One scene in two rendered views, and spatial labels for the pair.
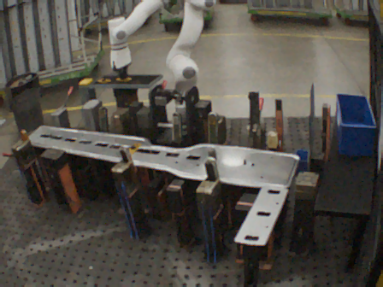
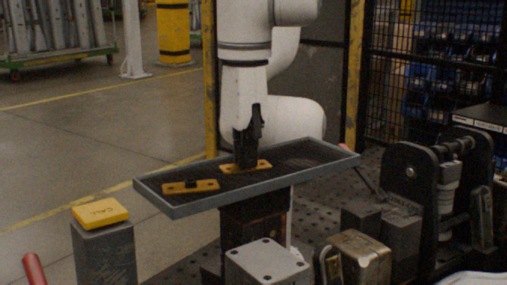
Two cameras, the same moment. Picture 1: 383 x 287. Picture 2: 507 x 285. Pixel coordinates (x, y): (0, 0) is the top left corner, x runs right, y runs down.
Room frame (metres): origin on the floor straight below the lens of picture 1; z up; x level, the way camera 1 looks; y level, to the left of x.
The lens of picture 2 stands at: (1.55, 0.99, 1.47)
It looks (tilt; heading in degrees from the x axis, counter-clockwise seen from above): 18 degrees down; 297
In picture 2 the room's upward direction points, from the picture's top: straight up
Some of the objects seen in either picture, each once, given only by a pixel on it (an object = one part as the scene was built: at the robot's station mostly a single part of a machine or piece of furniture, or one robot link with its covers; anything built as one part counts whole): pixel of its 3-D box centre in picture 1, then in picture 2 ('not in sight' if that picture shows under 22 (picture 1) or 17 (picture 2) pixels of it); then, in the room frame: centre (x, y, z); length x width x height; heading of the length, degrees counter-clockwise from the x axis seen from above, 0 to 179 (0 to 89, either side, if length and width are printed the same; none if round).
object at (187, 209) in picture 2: (124, 80); (253, 170); (1.91, 0.28, 1.16); 0.37 x 0.14 x 0.02; 63
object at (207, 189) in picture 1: (211, 223); not in sight; (1.14, -0.03, 0.87); 0.12 x 0.09 x 0.35; 153
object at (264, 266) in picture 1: (268, 234); not in sight; (1.05, -0.22, 0.84); 0.11 x 0.06 x 0.29; 153
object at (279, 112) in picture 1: (279, 156); not in sight; (1.38, -0.34, 0.95); 0.03 x 0.01 x 0.50; 63
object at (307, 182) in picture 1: (303, 218); not in sight; (1.05, -0.36, 0.88); 0.08 x 0.08 x 0.36; 63
